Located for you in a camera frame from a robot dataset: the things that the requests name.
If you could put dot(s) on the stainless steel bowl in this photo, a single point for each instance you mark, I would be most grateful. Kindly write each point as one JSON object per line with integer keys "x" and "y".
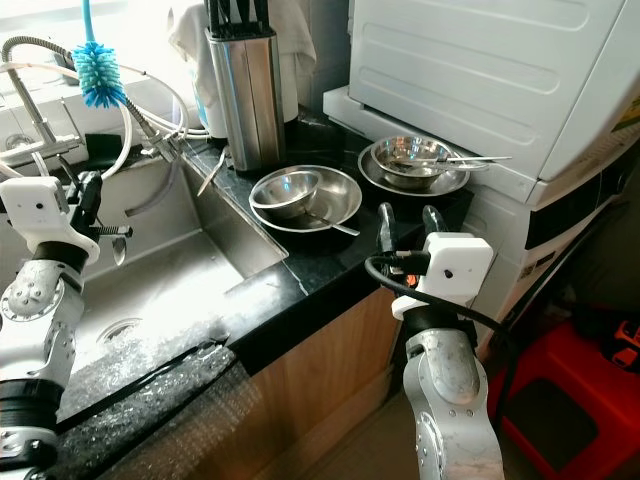
{"x": 285, "y": 190}
{"x": 408, "y": 150}

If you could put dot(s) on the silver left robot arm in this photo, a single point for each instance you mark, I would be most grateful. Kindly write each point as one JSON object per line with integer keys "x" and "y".
{"x": 30, "y": 320}

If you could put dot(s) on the chrome kitchen faucet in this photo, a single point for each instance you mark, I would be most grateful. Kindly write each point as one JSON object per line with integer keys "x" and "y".
{"x": 30, "y": 112}

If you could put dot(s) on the wooden kitchen base cabinet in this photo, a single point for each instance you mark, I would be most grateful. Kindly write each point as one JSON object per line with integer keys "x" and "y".
{"x": 345, "y": 400}

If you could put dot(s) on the white panelled cabinet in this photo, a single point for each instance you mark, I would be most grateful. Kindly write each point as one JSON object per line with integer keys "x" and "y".
{"x": 490, "y": 215}

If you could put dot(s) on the stainless steel plate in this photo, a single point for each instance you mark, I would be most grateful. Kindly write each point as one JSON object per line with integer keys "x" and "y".
{"x": 364, "y": 170}
{"x": 338, "y": 190}

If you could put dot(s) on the round sink drain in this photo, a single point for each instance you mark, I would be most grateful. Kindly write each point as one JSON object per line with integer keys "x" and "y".
{"x": 120, "y": 331}

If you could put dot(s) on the blue bottle brush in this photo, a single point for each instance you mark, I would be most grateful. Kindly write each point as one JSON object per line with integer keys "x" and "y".
{"x": 98, "y": 75}

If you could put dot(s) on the slim metal utensil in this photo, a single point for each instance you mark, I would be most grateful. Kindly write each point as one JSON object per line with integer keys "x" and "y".
{"x": 211, "y": 173}

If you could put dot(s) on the thin white tube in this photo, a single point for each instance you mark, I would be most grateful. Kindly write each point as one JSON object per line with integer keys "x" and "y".
{"x": 182, "y": 115}

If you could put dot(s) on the stainless steel sink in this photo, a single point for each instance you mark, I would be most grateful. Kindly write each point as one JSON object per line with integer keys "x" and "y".
{"x": 230, "y": 215}

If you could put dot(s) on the white ribbed appliance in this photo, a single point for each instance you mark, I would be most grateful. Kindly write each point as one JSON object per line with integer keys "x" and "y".
{"x": 470, "y": 70}

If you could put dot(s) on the clear bubble wrap sheet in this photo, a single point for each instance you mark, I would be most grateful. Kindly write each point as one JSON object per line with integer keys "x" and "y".
{"x": 160, "y": 390}

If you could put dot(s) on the red plastic stool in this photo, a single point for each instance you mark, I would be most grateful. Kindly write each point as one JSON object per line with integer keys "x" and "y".
{"x": 560, "y": 350}

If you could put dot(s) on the stainless steel knife block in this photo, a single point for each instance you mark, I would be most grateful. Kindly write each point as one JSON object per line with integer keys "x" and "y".
{"x": 245, "y": 95}

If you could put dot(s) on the white towel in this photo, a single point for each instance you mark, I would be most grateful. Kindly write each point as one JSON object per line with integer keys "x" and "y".
{"x": 188, "y": 40}

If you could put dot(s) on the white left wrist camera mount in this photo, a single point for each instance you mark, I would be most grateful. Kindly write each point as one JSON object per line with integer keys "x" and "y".
{"x": 32, "y": 210}

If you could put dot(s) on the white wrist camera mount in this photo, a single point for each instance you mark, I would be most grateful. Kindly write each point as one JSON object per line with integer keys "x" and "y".
{"x": 32, "y": 210}
{"x": 460, "y": 265}

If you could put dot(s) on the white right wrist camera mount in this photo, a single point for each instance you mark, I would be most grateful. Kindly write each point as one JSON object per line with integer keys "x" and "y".
{"x": 460, "y": 265}

